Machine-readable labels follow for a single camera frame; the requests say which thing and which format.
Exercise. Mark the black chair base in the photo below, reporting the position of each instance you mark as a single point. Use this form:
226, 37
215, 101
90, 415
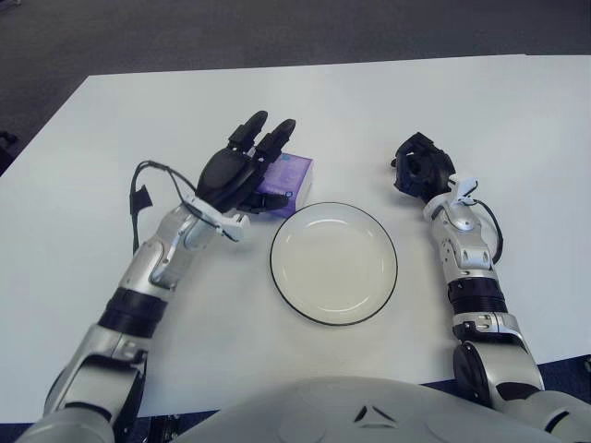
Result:
5, 137

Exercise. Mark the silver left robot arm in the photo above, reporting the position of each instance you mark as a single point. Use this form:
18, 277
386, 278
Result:
148, 263

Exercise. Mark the purple tissue paper pack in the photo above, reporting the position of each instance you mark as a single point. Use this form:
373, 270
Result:
295, 177

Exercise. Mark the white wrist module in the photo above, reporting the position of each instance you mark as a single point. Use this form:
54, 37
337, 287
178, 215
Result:
464, 189
231, 226

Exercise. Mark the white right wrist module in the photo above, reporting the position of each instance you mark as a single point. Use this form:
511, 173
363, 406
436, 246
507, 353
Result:
464, 189

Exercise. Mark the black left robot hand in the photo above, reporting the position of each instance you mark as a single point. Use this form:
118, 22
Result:
224, 175

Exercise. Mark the white plate with black rim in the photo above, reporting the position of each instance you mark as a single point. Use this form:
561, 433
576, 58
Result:
332, 267

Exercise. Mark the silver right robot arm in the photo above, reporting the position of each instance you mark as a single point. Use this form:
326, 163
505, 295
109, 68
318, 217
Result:
471, 258

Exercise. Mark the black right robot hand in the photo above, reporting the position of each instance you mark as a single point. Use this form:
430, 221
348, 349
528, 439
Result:
431, 171

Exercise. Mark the grey robot torso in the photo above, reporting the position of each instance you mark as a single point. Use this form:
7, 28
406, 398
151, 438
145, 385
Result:
332, 415

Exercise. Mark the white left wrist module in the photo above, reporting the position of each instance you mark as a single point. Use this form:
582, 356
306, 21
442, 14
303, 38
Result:
231, 226

